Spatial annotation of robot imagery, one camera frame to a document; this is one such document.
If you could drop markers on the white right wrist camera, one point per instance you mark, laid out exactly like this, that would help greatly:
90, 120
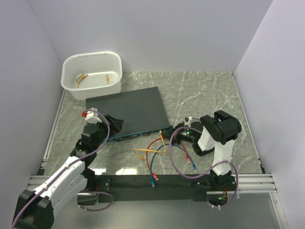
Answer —
192, 122

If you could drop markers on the black network switch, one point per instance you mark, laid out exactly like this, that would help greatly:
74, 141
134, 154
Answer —
142, 112

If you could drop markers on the white plastic tub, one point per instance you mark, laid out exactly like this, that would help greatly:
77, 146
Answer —
84, 75

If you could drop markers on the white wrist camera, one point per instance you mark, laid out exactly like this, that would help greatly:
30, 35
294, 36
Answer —
192, 122
91, 117

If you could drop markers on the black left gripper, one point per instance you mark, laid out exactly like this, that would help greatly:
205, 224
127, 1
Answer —
116, 124

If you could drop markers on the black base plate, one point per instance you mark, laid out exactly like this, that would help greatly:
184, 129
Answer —
170, 187

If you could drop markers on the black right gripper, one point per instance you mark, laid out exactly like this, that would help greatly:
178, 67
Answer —
175, 138

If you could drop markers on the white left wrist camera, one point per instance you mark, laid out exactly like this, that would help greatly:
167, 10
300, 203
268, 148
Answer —
91, 117

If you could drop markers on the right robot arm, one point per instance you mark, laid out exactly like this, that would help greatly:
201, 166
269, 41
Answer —
216, 134

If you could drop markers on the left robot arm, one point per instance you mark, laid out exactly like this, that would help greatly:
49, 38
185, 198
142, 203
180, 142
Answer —
38, 208

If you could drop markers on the aluminium rail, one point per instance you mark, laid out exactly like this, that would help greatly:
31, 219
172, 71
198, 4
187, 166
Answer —
247, 183

